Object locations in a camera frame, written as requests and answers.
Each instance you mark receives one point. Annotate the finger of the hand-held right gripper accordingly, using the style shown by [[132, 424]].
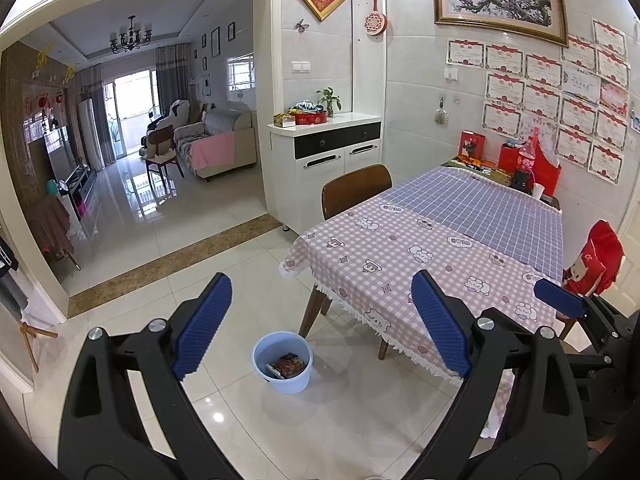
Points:
[[560, 299], [592, 365]]

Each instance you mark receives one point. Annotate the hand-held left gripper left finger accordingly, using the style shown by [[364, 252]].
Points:
[[202, 325]]

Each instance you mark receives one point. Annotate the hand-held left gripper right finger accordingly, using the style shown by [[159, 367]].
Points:
[[442, 325]]

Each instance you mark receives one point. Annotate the grey printed packet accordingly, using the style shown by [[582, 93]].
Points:
[[272, 370]]

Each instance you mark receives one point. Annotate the red snack wrapper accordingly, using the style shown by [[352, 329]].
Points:
[[291, 364]]

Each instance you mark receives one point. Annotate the blue plastic bucket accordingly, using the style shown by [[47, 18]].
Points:
[[290, 386]]

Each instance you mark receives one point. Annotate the red chair cover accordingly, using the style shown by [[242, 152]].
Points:
[[597, 260]]

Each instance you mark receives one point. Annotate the white paper cup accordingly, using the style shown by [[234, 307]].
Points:
[[537, 191]]

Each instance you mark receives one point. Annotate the purple grid tablecloth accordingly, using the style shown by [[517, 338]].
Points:
[[475, 210]]

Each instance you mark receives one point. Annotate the red gift bag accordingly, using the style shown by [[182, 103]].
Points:
[[549, 175]]

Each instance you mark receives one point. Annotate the cola bottle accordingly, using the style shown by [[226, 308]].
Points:
[[526, 160]]

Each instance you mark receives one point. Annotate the small red box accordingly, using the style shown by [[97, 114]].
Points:
[[509, 157]]

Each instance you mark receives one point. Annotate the green flat box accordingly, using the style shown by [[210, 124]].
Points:
[[472, 164]]

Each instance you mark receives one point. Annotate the brown dining chair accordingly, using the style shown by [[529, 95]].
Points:
[[355, 190]]

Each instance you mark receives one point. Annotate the wooden clothes rack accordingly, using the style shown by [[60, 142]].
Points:
[[32, 340]]

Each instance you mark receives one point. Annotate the pink blanket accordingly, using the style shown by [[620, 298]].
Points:
[[215, 152]]

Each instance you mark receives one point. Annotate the red gift box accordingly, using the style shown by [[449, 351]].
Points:
[[471, 146]]

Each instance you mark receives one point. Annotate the low television stand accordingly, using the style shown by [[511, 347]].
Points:
[[82, 192]]

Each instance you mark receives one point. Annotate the small table with checked cloth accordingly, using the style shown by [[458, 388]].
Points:
[[50, 225]]

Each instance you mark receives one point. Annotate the wooden living room chair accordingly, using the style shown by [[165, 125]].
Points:
[[161, 145]]

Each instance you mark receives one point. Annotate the beige sofa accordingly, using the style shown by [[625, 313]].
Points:
[[240, 140]]

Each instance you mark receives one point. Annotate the white sideboard cabinet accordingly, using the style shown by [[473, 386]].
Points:
[[320, 175]]

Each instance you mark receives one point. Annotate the dark hanging clothing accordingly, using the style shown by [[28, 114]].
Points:
[[12, 280]]

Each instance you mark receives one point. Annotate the white massage chair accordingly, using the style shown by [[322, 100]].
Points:
[[180, 112]]

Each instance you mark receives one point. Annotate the small snack box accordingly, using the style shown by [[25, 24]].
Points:
[[284, 120]]

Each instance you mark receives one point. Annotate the white standing air conditioner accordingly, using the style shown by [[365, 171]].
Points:
[[90, 135]]

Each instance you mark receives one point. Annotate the red round tin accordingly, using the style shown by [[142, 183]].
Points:
[[310, 119]]

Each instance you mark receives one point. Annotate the blue patterned cloth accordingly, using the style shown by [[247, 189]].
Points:
[[307, 108]]

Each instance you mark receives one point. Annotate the grey striped curtain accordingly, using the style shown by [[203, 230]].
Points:
[[172, 80], [92, 95]]

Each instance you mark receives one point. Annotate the potted green plant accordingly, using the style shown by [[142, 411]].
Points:
[[329, 102]]

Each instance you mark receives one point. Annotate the black chandelier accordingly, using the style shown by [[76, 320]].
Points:
[[131, 40]]

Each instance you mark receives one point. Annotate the red round hanging ornament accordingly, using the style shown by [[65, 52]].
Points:
[[375, 22]]

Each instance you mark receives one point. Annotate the grey hanging wall tool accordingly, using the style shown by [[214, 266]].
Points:
[[441, 115]]

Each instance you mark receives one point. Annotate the group of wall certificates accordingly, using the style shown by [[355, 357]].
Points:
[[540, 70]]

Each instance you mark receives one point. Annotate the white wall switch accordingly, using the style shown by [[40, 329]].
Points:
[[452, 74]]

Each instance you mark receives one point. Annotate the white double light switch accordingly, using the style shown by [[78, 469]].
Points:
[[300, 66]]

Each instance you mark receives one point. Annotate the tall black picture frame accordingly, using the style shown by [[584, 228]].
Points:
[[215, 42]]

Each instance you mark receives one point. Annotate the small black picture frame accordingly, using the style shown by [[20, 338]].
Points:
[[231, 31]]

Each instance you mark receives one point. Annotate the butterfly wall sticker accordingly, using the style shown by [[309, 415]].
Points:
[[301, 26]]

